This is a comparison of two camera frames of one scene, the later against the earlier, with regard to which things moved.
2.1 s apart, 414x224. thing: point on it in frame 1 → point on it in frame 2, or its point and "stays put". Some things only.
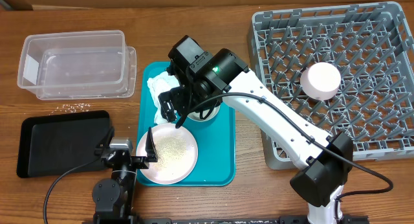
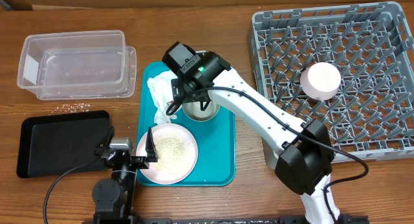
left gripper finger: [151, 149] stays put
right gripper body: [188, 95] → [182, 87]
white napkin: [158, 84] stays put
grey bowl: [196, 115] stays put
